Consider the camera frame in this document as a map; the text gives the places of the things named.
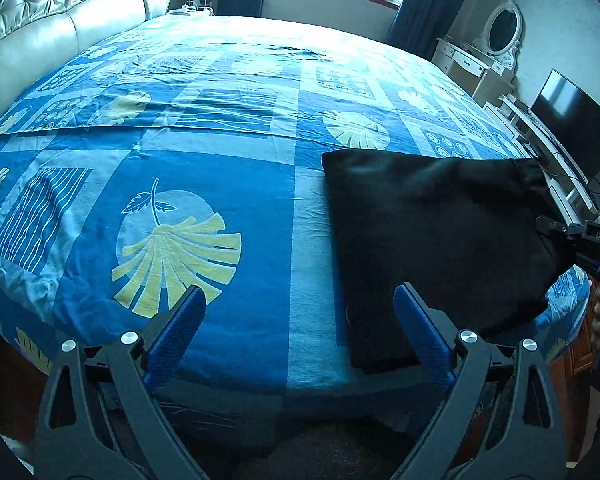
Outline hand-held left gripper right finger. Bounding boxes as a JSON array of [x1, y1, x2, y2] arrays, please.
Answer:
[[392, 282, 566, 480]]

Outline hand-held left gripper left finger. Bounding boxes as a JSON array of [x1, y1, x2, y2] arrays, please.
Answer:
[[32, 284, 207, 480]]

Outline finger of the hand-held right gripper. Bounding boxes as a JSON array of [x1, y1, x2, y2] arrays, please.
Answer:
[[535, 215, 581, 242]]

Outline black pants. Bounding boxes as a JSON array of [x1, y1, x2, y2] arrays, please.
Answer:
[[321, 149, 576, 375]]

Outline white television stand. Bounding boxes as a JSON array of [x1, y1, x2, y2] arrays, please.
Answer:
[[482, 94, 600, 226]]

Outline black flat television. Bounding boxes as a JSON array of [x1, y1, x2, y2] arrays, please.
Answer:
[[528, 68, 600, 183]]

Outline white dressing table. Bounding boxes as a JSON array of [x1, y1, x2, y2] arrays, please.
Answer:
[[432, 35, 516, 106]]

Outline bed with blue leaf-print bedspread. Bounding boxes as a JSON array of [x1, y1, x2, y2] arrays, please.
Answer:
[[0, 12, 593, 441]]

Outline oval vanity mirror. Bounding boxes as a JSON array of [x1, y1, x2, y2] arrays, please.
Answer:
[[480, 0, 523, 71]]

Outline cream tufted leather headboard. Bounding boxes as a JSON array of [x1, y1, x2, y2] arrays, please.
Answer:
[[0, 0, 173, 138]]

